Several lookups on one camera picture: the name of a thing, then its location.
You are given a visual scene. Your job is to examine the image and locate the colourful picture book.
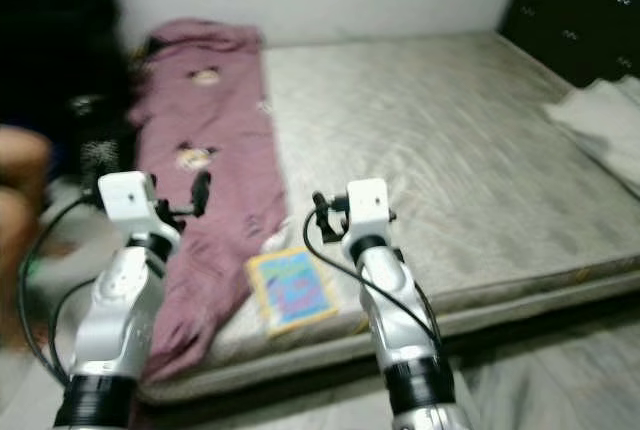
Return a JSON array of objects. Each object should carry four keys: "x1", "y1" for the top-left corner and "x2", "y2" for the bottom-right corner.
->
[{"x1": 247, "y1": 247, "x2": 341, "y2": 339}]

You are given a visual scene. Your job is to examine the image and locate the purple cartoon print blanket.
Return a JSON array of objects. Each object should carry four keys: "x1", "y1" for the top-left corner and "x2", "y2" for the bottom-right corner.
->
[{"x1": 128, "y1": 18, "x2": 291, "y2": 381}]

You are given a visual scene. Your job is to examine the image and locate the white quilted mattress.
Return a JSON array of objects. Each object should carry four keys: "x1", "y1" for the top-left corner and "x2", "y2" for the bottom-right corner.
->
[{"x1": 140, "y1": 32, "x2": 640, "y2": 401}]

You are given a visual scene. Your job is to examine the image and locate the black bag white print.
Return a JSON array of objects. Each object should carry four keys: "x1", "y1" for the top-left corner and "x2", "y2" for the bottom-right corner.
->
[{"x1": 65, "y1": 95, "x2": 131, "y2": 191}]

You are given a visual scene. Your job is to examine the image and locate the white pillow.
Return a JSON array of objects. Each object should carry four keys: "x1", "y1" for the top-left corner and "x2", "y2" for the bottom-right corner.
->
[{"x1": 545, "y1": 78, "x2": 640, "y2": 201}]

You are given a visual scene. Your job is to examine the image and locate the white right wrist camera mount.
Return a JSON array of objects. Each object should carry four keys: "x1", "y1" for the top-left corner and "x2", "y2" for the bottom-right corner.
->
[{"x1": 340, "y1": 178, "x2": 396, "y2": 261}]

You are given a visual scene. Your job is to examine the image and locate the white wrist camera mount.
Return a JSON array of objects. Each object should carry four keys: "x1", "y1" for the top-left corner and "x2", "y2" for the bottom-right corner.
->
[
  {"x1": 340, "y1": 178, "x2": 396, "y2": 261},
  {"x1": 98, "y1": 172, "x2": 179, "y2": 251}
]

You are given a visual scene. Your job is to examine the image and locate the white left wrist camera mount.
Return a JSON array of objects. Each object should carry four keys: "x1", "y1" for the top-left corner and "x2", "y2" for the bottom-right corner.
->
[{"x1": 98, "y1": 172, "x2": 179, "y2": 251}]

